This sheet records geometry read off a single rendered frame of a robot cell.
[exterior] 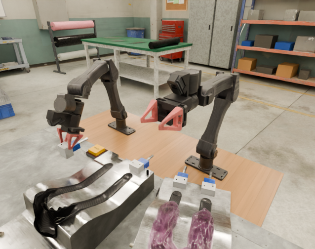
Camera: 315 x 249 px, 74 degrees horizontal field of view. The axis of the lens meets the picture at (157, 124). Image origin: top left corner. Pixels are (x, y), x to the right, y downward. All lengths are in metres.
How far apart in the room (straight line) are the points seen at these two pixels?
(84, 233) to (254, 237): 0.54
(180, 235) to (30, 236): 0.45
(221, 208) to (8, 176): 0.92
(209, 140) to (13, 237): 0.76
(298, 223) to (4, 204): 1.95
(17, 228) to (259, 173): 0.97
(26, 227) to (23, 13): 6.77
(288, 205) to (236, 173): 1.21
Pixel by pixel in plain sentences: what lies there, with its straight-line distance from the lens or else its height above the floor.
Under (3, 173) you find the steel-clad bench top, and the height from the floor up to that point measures 0.80.
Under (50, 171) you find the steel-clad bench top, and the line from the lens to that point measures 1.11.
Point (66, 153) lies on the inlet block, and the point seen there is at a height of 0.93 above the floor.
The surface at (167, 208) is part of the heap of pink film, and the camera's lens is 0.71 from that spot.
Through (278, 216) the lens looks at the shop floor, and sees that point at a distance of 2.09.
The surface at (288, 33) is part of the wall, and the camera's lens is 5.93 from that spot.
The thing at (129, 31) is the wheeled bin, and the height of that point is 0.84.
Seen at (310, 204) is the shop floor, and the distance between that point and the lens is 2.33.
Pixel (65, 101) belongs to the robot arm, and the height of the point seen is 1.16.
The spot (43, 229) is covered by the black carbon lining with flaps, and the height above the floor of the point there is 0.87.
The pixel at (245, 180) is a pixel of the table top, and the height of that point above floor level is 0.80.
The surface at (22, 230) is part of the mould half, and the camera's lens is 0.83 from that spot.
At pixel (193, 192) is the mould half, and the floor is 0.86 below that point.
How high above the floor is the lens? 1.45
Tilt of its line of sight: 28 degrees down
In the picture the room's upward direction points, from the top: straight up
